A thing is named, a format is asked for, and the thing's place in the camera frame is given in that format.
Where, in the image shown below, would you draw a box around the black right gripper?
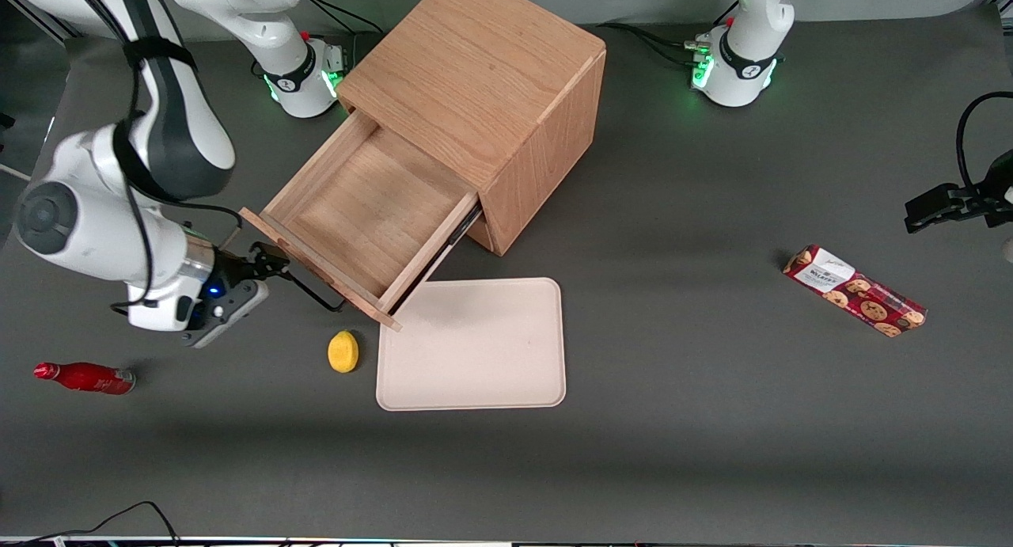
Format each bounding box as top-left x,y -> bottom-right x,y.
207,243 -> 291,305

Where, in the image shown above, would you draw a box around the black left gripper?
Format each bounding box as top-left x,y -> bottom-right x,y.
905,151 -> 1013,234

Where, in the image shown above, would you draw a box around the black metal drawer handle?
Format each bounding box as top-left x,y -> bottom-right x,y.
224,229 -> 347,313
445,207 -> 484,249

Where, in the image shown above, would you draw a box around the light wooden drawer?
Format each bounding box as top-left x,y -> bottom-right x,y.
240,110 -> 484,332
467,211 -> 499,253

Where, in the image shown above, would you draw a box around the wooden drawer cabinet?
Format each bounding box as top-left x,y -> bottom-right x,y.
336,0 -> 608,256

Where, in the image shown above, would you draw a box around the yellow lemon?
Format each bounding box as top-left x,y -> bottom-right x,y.
328,330 -> 360,374

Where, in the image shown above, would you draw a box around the red cookie box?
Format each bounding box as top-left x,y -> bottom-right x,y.
782,244 -> 928,339

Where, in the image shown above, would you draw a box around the red soda bottle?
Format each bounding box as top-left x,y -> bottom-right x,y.
33,362 -> 137,396

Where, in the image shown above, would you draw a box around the beige plastic tray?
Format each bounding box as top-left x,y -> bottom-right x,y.
375,277 -> 567,412

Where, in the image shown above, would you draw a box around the black arm-mounted cable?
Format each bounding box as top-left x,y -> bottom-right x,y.
63,0 -> 245,314
956,91 -> 1013,193

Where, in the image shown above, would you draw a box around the black cable at table edge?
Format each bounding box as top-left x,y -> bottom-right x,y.
0,501 -> 181,545

